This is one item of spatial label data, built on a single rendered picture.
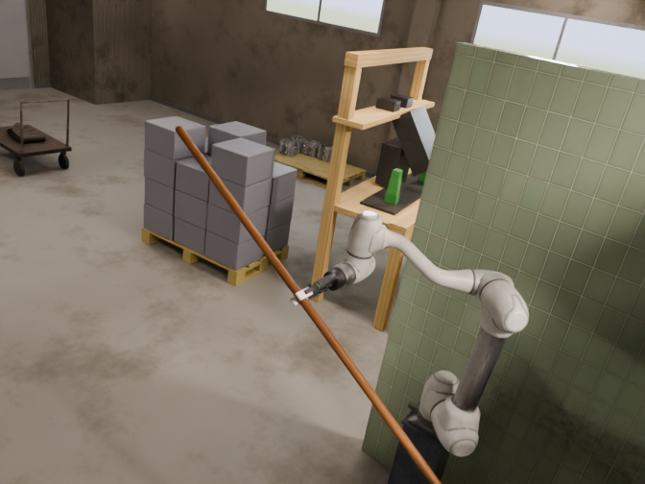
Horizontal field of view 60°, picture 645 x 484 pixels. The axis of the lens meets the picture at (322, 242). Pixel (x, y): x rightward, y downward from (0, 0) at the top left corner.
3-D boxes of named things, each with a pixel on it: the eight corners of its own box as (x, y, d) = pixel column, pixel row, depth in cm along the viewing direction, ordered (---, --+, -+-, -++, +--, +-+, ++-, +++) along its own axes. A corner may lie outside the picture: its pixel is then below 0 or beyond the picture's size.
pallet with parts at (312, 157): (367, 181, 882) (371, 157, 865) (333, 193, 808) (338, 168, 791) (296, 155, 950) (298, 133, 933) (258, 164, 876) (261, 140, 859)
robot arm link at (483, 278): (469, 260, 226) (481, 278, 214) (510, 265, 229) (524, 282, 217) (460, 288, 231) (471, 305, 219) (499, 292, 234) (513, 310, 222)
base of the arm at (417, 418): (416, 398, 273) (418, 389, 271) (458, 421, 263) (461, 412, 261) (398, 417, 259) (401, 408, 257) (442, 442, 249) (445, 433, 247)
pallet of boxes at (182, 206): (141, 241, 592) (142, 120, 536) (199, 219, 660) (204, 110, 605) (235, 286, 536) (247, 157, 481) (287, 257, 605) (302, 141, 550)
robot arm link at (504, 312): (458, 427, 249) (476, 466, 230) (424, 424, 246) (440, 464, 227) (519, 279, 218) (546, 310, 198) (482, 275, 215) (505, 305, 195)
